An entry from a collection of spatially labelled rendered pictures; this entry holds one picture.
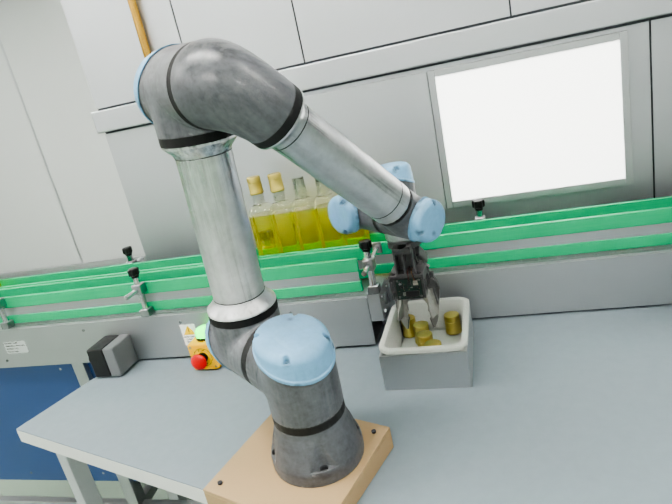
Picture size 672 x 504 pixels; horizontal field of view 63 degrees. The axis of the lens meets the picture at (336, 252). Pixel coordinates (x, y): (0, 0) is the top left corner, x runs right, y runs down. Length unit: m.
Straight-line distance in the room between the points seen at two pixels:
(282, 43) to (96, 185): 4.32
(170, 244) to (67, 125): 4.01
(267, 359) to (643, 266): 0.85
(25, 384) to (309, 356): 1.26
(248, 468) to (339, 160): 0.52
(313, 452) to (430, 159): 0.81
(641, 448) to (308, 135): 0.67
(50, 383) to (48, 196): 4.30
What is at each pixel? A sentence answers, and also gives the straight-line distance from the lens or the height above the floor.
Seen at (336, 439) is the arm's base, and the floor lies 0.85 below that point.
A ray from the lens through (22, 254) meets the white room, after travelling 6.52.
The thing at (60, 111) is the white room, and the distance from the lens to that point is 5.70.
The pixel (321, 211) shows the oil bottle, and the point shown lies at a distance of 1.34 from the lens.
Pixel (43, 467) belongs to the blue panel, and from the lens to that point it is 2.10.
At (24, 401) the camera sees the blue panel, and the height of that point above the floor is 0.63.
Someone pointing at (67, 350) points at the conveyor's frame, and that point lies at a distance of 1.72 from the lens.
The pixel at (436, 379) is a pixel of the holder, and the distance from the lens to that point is 1.12.
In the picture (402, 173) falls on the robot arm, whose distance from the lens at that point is 1.07.
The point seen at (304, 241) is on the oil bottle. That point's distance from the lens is 1.38.
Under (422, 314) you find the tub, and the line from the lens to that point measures 1.28.
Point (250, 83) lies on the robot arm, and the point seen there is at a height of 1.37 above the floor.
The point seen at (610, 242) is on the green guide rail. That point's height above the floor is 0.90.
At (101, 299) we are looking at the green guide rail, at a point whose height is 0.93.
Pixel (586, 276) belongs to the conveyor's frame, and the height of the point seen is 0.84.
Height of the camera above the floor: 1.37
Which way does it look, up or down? 18 degrees down
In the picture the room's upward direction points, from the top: 12 degrees counter-clockwise
